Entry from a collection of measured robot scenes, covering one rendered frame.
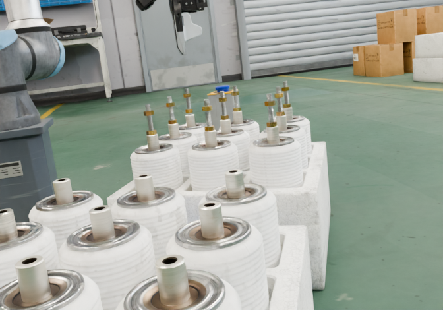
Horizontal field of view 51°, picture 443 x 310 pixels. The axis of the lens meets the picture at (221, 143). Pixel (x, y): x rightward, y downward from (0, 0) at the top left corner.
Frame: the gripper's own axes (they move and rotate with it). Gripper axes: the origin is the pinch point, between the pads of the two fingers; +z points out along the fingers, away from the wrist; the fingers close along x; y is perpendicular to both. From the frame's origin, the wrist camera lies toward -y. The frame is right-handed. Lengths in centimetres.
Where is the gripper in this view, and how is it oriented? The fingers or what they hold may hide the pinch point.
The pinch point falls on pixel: (180, 49)
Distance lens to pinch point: 112.2
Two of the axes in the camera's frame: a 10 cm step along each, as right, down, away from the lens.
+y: 9.8, -1.4, 1.4
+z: 1.1, 9.7, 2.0
